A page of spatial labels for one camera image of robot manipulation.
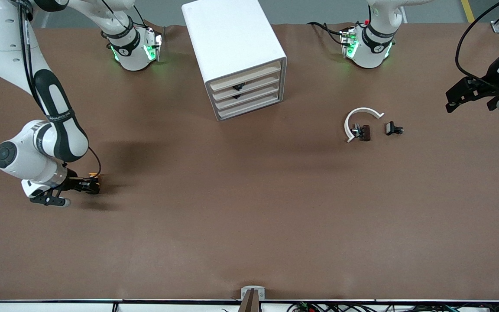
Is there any white drawer cabinet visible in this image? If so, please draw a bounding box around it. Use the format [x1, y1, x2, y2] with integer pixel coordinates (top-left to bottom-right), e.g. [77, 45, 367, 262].
[181, 0, 288, 122]

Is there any white curved plastic part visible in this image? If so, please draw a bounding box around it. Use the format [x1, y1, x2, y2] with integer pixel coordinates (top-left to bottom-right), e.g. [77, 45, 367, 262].
[344, 107, 385, 143]

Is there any brown block with metal clip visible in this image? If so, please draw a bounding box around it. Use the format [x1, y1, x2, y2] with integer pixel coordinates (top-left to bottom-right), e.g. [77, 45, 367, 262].
[351, 123, 372, 142]

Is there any brown table cover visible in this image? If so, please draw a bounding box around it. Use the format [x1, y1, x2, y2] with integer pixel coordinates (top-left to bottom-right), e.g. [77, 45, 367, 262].
[0, 23, 499, 302]

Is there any black left arm base cable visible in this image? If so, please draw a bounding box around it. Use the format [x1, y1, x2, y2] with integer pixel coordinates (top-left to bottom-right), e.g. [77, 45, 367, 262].
[307, 21, 346, 46]

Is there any black arm base cable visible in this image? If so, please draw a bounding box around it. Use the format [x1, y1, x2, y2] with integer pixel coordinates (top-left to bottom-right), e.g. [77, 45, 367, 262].
[307, 21, 346, 46]
[120, 3, 145, 27]

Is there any black right arm base cable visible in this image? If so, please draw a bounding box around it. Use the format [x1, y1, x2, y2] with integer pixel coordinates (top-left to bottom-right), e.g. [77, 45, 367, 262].
[120, 3, 145, 27]

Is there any grey metal bracket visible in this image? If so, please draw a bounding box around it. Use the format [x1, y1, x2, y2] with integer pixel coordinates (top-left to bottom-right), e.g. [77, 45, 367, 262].
[241, 286, 266, 300]

